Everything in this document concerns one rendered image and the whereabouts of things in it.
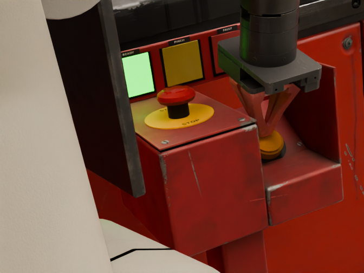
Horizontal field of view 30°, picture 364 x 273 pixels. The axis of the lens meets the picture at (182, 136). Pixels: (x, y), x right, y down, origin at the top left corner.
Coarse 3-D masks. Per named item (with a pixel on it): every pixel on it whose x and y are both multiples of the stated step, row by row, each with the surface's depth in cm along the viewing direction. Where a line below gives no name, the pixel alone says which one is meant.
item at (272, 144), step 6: (276, 132) 76; (264, 138) 75; (270, 138) 75; (276, 138) 75; (282, 138) 75; (264, 144) 74; (270, 144) 74; (276, 144) 74; (282, 144) 75; (264, 150) 74; (270, 150) 74; (276, 150) 74; (264, 156) 74; (270, 156) 74; (276, 156) 75
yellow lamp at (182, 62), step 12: (168, 48) 76; (180, 48) 77; (192, 48) 77; (168, 60) 77; (180, 60) 77; (192, 60) 78; (168, 72) 77; (180, 72) 78; (192, 72) 78; (168, 84) 77
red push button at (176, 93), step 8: (168, 88) 69; (176, 88) 69; (184, 88) 68; (192, 88) 69; (160, 96) 68; (168, 96) 67; (176, 96) 67; (184, 96) 67; (192, 96) 68; (160, 104) 68; (168, 104) 67; (176, 104) 67; (184, 104) 68; (168, 112) 69; (176, 112) 68; (184, 112) 69
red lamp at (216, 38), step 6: (216, 36) 78; (222, 36) 79; (228, 36) 79; (234, 36) 79; (216, 42) 78; (216, 48) 79; (216, 54) 79; (216, 60) 79; (216, 66) 79; (216, 72) 80; (222, 72) 80
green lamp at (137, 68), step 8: (136, 56) 75; (144, 56) 75; (128, 64) 75; (136, 64) 75; (144, 64) 75; (128, 72) 75; (136, 72) 75; (144, 72) 76; (128, 80) 75; (136, 80) 76; (144, 80) 76; (152, 80) 76; (128, 88) 75; (136, 88) 76; (144, 88) 76; (152, 88) 77
